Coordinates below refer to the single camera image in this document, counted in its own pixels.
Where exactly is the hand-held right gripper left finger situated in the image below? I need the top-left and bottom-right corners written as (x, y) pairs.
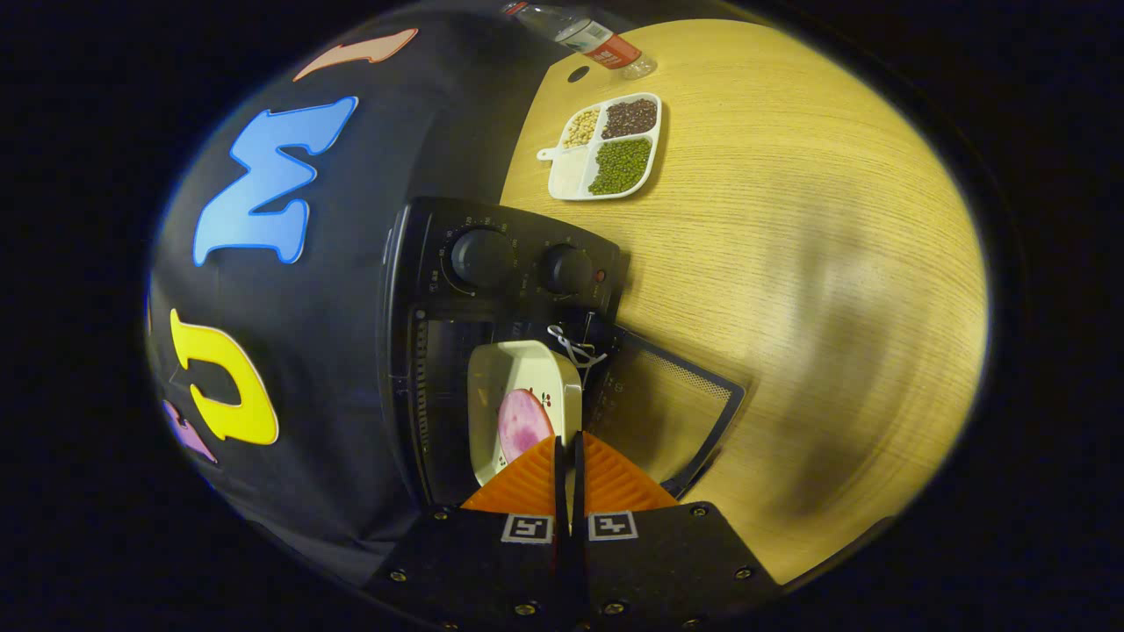
top-left (364, 433), bottom-right (570, 629)

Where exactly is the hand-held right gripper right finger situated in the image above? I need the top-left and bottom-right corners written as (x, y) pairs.
top-left (573, 430), bottom-right (782, 629)

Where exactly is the pink round food slice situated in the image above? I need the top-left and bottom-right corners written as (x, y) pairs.
top-left (497, 389), bottom-right (556, 466)

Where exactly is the cream square plate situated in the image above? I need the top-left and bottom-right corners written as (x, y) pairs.
top-left (467, 340), bottom-right (584, 486)

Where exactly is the black electric oven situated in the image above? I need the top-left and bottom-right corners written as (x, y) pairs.
top-left (378, 196), bottom-right (747, 512)

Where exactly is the white divided bean tray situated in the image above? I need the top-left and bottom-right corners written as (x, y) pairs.
top-left (537, 92), bottom-right (663, 202)

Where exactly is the clear red label water bottle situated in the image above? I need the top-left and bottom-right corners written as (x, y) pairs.
top-left (501, 2), bottom-right (658, 80)

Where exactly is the white cord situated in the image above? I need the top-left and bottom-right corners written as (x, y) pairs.
top-left (546, 324), bottom-right (609, 370)

